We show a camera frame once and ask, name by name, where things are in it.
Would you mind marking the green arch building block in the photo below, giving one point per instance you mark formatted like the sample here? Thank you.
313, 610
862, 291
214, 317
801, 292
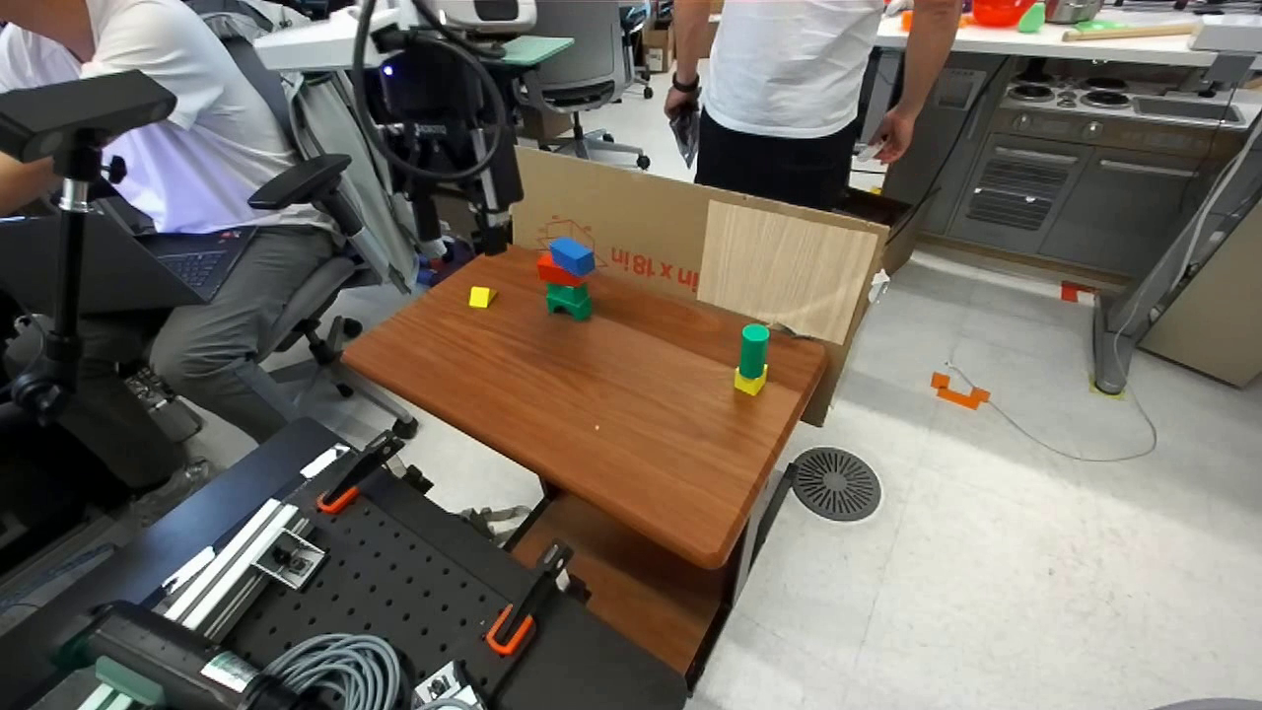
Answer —
569, 301

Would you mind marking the standing person white shirt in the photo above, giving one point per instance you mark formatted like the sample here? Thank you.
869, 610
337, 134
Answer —
789, 63

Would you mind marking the blue building block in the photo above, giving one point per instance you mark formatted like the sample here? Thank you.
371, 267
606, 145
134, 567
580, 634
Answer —
572, 254

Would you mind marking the silver aluminium rail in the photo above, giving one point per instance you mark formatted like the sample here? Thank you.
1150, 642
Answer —
237, 559

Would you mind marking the yellow wedge building block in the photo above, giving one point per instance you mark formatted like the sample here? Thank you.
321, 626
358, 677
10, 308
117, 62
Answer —
480, 296

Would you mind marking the light plywood panel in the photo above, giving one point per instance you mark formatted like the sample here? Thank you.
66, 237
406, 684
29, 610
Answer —
781, 271

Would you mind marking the green cylinder building block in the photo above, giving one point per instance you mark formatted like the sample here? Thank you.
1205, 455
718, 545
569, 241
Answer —
755, 347

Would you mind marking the yellow cube building block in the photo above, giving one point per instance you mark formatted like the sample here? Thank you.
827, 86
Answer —
752, 387

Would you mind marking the brown wooden table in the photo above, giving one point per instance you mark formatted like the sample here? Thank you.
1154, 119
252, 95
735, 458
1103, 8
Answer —
631, 434

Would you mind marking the black office chair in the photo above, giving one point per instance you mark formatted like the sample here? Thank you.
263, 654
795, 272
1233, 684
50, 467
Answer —
300, 180

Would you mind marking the black perforated breadboard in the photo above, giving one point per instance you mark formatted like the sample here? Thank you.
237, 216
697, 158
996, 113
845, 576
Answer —
394, 576

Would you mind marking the brown cardboard box wall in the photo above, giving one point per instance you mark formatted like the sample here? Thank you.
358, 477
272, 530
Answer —
618, 220

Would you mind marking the round black floor grate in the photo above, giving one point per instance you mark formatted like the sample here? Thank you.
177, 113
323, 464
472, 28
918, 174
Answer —
832, 483

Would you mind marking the orange floor tape mark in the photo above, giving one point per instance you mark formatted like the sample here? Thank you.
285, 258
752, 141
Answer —
956, 391

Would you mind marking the grey swivel chair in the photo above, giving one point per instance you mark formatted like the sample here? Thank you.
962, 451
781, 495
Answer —
594, 53

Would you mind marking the white black Franka robot arm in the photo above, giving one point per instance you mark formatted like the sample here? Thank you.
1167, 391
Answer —
448, 94

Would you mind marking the grey desk with drawers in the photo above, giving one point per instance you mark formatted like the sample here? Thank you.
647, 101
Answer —
1091, 197

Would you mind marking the orange building block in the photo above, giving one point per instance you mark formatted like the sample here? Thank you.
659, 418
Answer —
548, 271

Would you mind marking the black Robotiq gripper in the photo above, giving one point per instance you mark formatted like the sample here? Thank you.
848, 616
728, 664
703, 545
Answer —
468, 170

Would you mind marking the seated person white shirt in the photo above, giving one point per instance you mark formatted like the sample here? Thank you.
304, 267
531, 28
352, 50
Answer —
198, 132

